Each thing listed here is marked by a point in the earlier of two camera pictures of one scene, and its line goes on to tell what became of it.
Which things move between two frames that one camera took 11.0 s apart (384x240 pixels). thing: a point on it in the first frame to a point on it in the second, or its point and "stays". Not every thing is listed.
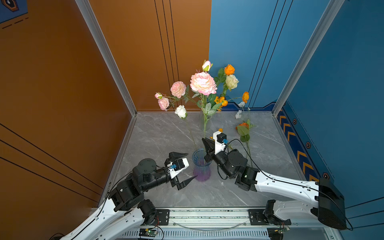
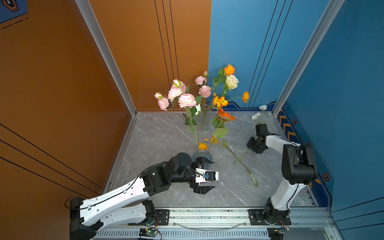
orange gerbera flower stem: (243, 129) to (219, 122)
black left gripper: (172, 155) to (203, 189)
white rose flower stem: (181, 111) to (198, 109)
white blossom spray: (238, 114) to (260, 119)
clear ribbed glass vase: (205, 121) stays
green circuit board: (147, 232) stays
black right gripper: (210, 154) to (249, 145)
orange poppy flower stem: (223, 102) stays
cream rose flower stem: (231, 82) stays
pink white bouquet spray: (205, 82) to (177, 92)
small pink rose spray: (179, 90) stays
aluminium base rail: (228, 224) stays
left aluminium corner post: (108, 55) stays
